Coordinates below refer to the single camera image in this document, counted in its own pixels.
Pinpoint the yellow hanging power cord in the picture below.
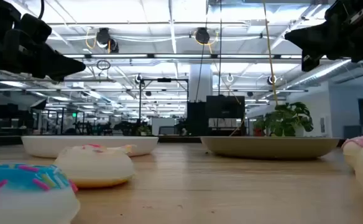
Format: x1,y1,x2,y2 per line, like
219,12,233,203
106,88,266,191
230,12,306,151
262,0,279,106

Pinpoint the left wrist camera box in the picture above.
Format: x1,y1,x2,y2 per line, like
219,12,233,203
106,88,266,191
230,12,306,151
19,12,53,44

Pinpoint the small blue sprinkled donut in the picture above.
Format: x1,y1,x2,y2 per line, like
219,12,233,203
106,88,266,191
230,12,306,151
0,163,80,224

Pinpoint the small white frosted donut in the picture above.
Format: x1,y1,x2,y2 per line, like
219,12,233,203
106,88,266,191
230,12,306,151
53,143,136,189

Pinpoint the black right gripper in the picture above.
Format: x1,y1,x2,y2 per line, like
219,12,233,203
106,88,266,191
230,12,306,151
284,9,363,72

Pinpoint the black metal stand frame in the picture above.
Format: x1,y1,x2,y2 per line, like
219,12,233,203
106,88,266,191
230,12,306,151
139,77,190,125

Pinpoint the black ceiling cord reel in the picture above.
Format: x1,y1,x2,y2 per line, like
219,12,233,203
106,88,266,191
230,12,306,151
94,27,120,54
195,27,211,45

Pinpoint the black hanging cable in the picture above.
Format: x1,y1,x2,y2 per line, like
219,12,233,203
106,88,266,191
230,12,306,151
218,0,223,97

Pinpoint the grey round plate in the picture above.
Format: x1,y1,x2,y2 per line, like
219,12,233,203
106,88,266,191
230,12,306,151
200,136,341,160

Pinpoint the long ceiling strip light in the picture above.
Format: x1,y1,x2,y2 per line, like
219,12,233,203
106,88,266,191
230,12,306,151
62,53,303,60

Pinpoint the white board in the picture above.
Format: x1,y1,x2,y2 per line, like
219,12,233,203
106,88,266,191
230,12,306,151
152,117,176,136

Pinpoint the green potted plant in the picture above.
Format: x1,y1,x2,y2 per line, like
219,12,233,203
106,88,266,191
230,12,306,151
252,101,315,138

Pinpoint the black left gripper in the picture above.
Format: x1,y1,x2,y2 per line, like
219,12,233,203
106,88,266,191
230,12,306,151
0,29,86,82

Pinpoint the white round plate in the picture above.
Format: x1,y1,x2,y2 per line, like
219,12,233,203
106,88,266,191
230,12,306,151
21,135,159,159

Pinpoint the large pink frosted donut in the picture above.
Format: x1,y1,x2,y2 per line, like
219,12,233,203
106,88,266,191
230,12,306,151
341,135,363,170

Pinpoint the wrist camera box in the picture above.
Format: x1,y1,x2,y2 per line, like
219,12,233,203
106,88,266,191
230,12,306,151
19,12,53,44
346,2,363,27

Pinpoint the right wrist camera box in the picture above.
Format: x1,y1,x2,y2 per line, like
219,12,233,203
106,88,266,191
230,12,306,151
346,2,363,27

